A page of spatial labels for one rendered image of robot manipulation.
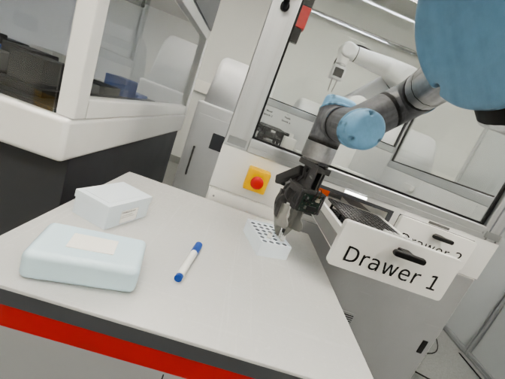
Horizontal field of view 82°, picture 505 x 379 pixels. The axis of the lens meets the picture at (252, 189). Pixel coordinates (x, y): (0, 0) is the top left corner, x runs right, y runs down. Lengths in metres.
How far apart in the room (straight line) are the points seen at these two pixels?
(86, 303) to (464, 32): 0.48
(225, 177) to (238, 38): 3.40
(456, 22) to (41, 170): 0.89
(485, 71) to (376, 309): 1.09
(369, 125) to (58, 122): 0.66
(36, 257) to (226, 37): 3.95
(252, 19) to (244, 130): 3.41
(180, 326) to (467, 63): 0.43
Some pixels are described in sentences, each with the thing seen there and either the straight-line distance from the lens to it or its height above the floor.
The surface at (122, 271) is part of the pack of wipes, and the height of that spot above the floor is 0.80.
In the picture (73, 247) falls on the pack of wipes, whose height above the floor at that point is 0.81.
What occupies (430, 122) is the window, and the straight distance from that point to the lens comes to 1.09.
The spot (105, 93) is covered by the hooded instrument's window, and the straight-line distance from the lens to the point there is 0.95.
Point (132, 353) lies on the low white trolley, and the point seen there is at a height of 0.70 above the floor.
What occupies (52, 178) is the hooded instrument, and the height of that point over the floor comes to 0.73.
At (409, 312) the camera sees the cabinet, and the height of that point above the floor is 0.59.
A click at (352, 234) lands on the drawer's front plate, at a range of 0.68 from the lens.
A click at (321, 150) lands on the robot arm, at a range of 0.67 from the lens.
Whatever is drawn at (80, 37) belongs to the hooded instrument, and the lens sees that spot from 0.80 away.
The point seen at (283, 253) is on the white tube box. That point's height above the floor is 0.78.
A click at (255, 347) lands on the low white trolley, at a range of 0.48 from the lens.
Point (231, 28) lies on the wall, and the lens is 4.26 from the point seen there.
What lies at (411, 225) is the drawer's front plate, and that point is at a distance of 1.11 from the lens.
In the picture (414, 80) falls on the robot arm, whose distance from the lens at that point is 0.59.
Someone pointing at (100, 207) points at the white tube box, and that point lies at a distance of 0.63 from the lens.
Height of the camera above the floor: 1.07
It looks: 14 degrees down
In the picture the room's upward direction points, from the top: 21 degrees clockwise
